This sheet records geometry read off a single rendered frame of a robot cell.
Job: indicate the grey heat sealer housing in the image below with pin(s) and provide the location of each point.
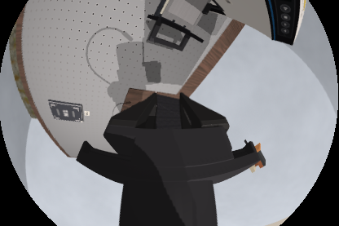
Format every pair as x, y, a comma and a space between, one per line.
280, 20

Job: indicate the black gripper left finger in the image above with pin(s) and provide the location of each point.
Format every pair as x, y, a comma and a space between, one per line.
138, 114

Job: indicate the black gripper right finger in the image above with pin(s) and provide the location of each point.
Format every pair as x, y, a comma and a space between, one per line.
200, 116

